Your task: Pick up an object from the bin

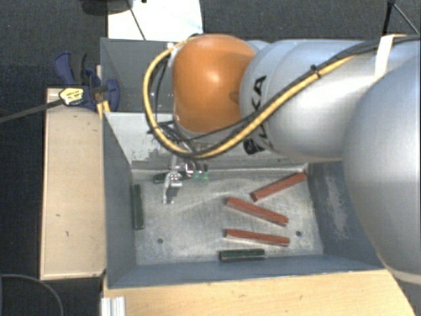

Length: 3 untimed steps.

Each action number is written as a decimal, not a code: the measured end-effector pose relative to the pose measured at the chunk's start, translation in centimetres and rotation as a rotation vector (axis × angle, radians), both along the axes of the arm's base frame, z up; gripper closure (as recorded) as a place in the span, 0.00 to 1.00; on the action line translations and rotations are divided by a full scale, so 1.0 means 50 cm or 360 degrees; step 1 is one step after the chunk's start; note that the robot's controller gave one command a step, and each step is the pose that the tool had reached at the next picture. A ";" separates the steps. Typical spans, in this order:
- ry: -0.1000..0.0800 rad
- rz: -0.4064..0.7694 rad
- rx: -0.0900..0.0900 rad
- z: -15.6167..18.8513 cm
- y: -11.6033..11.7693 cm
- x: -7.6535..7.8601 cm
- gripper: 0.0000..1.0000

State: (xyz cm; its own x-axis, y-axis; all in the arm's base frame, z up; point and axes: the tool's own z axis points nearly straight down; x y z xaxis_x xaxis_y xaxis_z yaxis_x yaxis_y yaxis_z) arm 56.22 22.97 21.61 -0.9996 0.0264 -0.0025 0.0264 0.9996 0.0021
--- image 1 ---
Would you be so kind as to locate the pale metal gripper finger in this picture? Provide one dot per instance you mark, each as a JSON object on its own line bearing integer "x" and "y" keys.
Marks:
{"x": 166, "y": 191}
{"x": 175, "y": 180}

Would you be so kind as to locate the red-brown flat block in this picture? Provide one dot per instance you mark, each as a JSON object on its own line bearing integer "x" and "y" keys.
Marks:
{"x": 256, "y": 211}
{"x": 279, "y": 186}
{"x": 256, "y": 237}

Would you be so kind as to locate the pale wood flat board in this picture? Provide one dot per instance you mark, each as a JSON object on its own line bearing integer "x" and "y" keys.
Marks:
{"x": 74, "y": 189}

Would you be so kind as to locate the dark green flat block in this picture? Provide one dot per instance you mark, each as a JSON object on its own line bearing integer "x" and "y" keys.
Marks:
{"x": 242, "y": 255}
{"x": 138, "y": 206}

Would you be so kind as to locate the grey metal bin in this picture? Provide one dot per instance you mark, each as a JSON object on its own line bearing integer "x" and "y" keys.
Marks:
{"x": 197, "y": 216}

